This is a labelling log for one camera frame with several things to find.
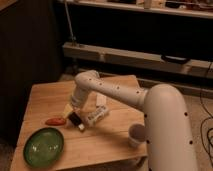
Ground wooden side table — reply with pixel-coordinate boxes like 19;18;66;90
10;81;147;171

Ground white labelled tube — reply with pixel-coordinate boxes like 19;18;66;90
85;106;109;127

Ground upper wooden shelf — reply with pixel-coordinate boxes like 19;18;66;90
57;0;213;20

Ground metal pole stand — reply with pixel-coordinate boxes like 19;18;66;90
63;0;83;47

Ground green glass plate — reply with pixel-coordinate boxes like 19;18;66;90
23;127;64;168

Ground small white block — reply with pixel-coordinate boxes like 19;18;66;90
96;93;107;107

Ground cream wedge gripper finger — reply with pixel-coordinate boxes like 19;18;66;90
63;104;73;118

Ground black handle on shelf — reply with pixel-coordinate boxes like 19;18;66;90
161;55;190;65

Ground red chili pepper toy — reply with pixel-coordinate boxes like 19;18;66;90
45;117;66;126

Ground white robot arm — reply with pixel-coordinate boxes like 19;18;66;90
70;70;198;171

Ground low wooden shelf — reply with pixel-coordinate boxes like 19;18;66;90
62;42;213;80

